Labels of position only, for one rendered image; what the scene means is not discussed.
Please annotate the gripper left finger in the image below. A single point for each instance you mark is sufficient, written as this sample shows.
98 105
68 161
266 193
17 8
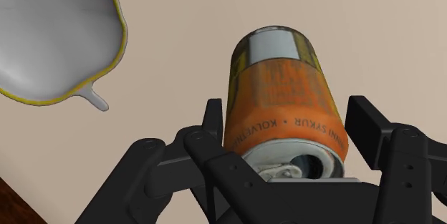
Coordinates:
181 167

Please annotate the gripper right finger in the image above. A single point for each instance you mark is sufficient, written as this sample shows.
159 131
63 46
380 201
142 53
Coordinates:
401 153

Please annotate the white bowl with yellow rim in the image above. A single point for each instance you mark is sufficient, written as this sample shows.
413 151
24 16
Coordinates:
56 35

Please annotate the orange drink can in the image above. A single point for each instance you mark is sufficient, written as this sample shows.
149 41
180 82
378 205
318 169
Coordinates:
283 104

